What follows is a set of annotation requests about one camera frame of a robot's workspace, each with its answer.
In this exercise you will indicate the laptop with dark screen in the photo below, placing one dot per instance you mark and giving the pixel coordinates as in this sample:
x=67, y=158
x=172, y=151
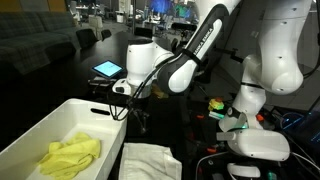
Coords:
x=306, y=130

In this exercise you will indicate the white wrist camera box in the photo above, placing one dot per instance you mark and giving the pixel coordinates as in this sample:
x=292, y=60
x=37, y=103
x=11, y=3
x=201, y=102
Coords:
x=121, y=87

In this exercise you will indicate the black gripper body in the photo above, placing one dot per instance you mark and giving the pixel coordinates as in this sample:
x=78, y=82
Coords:
x=138, y=109

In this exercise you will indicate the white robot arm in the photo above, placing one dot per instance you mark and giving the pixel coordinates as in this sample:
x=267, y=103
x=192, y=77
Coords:
x=273, y=69

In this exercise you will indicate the white storage box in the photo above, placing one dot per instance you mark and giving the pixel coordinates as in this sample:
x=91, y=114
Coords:
x=19, y=160

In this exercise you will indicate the yellow cloth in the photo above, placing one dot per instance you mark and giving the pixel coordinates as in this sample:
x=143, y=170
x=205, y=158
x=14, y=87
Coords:
x=65, y=160

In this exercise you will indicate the colourful toy blocks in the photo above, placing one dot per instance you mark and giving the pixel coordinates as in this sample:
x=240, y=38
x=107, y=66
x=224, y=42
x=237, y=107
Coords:
x=216, y=104

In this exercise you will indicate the tablet with lit screen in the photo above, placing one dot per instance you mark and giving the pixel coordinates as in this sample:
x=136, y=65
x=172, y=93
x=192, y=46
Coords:
x=107, y=69

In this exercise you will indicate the white cloth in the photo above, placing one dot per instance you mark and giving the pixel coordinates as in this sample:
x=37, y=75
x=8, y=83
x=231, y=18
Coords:
x=142, y=161

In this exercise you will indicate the green plaid sofa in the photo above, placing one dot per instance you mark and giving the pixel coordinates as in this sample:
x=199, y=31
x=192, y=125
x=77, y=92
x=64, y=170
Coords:
x=24, y=36

